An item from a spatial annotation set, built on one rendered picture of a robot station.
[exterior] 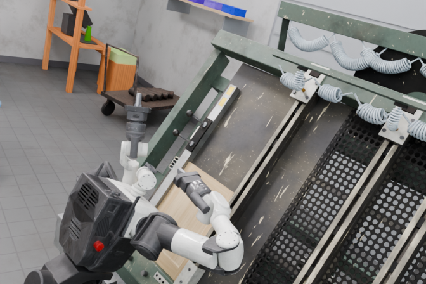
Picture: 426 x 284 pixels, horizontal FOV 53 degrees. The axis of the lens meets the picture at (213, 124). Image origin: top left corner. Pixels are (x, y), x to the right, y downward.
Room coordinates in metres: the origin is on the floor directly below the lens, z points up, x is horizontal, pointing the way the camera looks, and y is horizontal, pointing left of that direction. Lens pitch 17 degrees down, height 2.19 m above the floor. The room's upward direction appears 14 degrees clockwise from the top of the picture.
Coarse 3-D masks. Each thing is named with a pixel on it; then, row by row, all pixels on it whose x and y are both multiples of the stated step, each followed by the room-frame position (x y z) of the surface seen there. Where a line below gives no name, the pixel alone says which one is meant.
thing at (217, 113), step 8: (224, 96) 2.22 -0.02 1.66; (232, 96) 2.22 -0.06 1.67; (224, 104) 2.19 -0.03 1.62; (216, 112) 2.18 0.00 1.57; (224, 112) 2.20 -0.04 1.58; (216, 120) 2.16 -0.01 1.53; (208, 136) 2.14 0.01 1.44; (200, 144) 2.11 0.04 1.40; (184, 152) 2.10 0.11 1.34; (192, 152) 2.08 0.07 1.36; (184, 160) 2.06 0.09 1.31; (176, 168) 2.05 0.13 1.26; (168, 176) 2.04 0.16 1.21; (168, 184) 2.01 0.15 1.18; (160, 192) 1.99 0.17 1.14; (152, 200) 1.98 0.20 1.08; (160, 200) 1.97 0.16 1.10
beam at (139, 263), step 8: (136, 256) 1.79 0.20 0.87; (128, 264) 1.78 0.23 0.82; (136, 264) 1.76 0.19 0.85; (144, 264) 1.75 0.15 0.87; (152, 264) 1.73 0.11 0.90; (136, 272) 1.74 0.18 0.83; (152, 272) 1.71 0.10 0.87; (160, 272) 1.69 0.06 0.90; (144, 280) 1.69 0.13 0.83; (152, 280) 1.68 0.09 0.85; (168, 280) 1.65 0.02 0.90
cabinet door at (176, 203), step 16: (208, 176) 1.96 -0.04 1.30; (176, 192) 1.98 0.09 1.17; (224, 192) 1.86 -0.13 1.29; (160, 208) 1.96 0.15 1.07; (176, 208) 1.92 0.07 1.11; (192, 208) 1.88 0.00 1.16; (192, 224) 1.82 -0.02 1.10; (160, 256) 1.77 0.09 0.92; (176, 256) 1.74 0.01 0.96; (176, 272) 1.69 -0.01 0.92
